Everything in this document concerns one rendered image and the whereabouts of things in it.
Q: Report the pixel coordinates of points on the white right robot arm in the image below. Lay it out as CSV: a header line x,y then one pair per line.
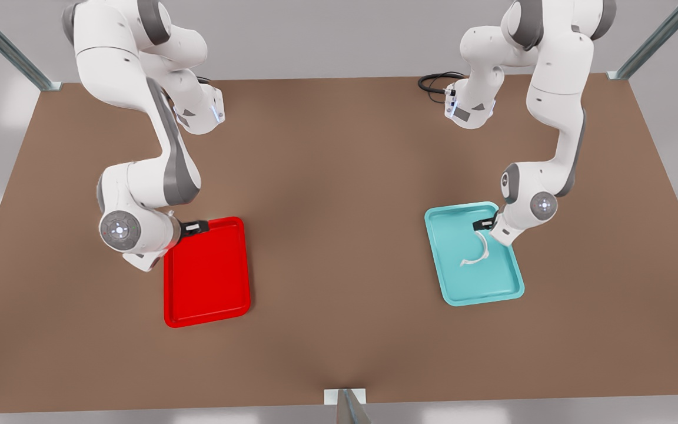
x,y
139,65

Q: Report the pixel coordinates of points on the silver frame post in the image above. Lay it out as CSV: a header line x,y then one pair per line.
x,y
6,46
348,406
657,40

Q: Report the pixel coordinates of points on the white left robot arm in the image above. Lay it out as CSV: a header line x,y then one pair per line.
x,y
557,70

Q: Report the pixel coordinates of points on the white curved pipe clamp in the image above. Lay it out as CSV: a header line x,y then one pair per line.
x,y
480,252

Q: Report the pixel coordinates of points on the red rectangular tray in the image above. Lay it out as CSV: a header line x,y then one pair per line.
x,y
206,272

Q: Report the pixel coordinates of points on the teal rectangular tray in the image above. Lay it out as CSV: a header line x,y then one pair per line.
x,y
472,253

